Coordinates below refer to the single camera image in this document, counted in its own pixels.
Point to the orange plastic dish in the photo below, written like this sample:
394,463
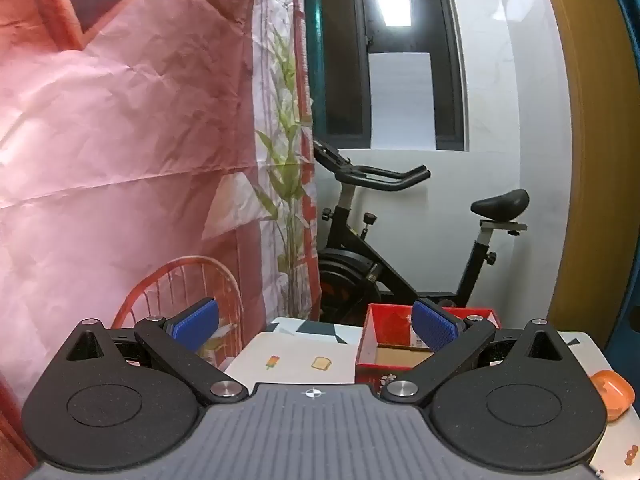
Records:
612,392

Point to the black exercise bike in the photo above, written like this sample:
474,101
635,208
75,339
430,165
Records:
350,260

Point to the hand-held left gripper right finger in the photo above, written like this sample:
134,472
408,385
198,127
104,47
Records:
435,325

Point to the yellow wooden panel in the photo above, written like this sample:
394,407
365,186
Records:
590,110

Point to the red strawberry cardboard box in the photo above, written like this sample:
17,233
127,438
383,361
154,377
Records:
372,330

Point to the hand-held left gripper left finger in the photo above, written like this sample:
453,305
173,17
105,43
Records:
196,322

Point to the pink printed backdrop sheet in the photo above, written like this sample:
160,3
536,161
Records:
125,135

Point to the dark framed window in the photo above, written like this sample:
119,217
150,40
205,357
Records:
345,60

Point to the white printed tablecloth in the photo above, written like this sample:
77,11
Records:
295,347

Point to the blue panel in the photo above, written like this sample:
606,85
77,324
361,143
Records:
626,310

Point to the teal curtain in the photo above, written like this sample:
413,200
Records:
311,60

